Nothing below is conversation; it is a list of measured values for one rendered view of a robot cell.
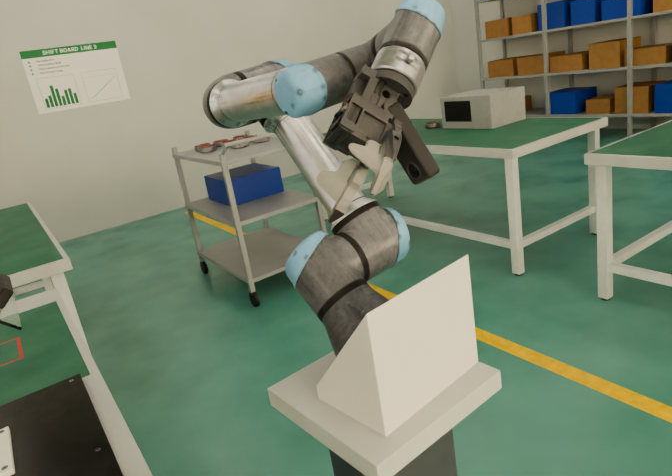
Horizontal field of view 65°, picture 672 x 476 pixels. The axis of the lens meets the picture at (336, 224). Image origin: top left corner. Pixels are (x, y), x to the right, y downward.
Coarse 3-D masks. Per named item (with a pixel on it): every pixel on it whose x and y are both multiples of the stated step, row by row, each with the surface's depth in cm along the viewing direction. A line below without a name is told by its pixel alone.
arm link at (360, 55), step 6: (366, 42) 85; (372, 42) 82; (354, 48) 84; (360, 48) 84; (366, 48) 84; (372, 48) 82; (348, 54) 82; (354, 54) 82; (360, 54) 82; (366, 54) 83; (372, 54) 82; (354, 60) 81; (360, 60) 82; (366, 60) 82; (372, 60) 83; (354, 66) 81; (360, 66) 82
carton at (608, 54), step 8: (608, 40) 610; (616, 40) 581; (624, 40) 572; (640, 40) 587; (592, 48) 595; (600, 48) 587; (608, 48) 580; (616, 48) 572; (624, 48) 574; (592, 56) 597; (600, 56) 590; (608, 56) 582; (616, 56) 575; (592, 64) 600; (600, 64) 592; (608, 64) 585; (616, 64) 577
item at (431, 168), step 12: (396, 108) 73; (408, 120) 74; (408, 132) 73; (408, 144) 73; (420, 144) 74; (408, 156) 75; (420, 156) 73; (432, 156) 74; (408, 168) 75; (420, 168) 74; (432, 168) 74; (420, 180) 75
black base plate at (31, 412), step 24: (72, 384) 115; (0, 408) 110; (24, 408) 109; (48, 408) 107; (72, 408) 106; (24, 432) 101; (48, 432) 99; (72, 432) 98; (96, 432) 97; (24, 456) 93; (48, 456) 92; (72, 456) 91; (96, 456) 90
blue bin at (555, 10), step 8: (560, 0) 606; (568, 0) 607; (576, 0) 614; (552, 8) 616; (560, 8) 608; (568, 8) 609; (552, 16) 619; (560, 16) 611; (568, 16) 611; (552, 24) 622; (560, 24) 614; (568, 24) 614
